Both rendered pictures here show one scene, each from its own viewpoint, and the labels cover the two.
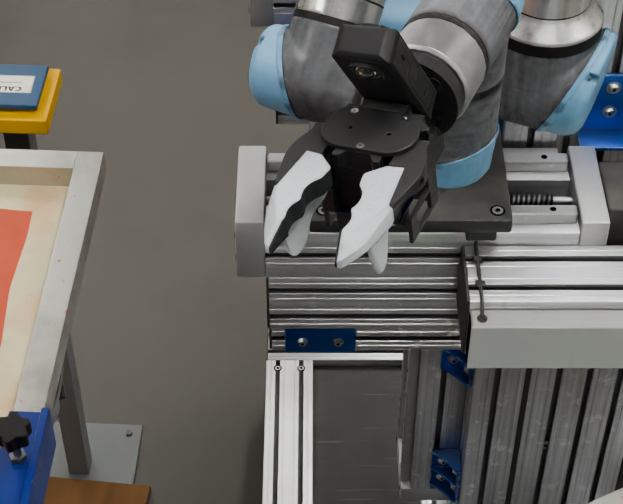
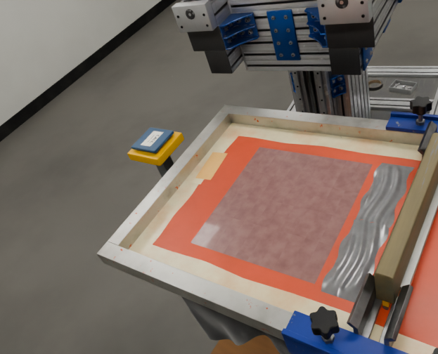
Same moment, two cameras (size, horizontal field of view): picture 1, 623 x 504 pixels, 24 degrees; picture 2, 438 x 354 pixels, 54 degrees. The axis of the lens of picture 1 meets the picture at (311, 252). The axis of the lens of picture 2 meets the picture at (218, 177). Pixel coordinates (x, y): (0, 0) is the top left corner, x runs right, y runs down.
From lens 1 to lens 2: 162 cm
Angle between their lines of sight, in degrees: 34
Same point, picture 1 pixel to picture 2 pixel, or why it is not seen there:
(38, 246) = (263, 133)
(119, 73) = (50, 248)
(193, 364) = not seen: hidden behind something
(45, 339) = (337, 119)
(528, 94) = not seen: outside the picture
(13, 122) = (173, 143)
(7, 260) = (266, 143)
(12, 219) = (239, 142)
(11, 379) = (348, 142)
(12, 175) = (214, 136)
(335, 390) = not seen: hidden behind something
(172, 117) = (86, 236)
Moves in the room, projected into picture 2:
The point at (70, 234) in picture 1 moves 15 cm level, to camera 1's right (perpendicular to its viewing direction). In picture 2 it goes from (271, 113) to (292, 83)
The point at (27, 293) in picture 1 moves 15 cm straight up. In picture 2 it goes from (292, 137) to (281, 89)
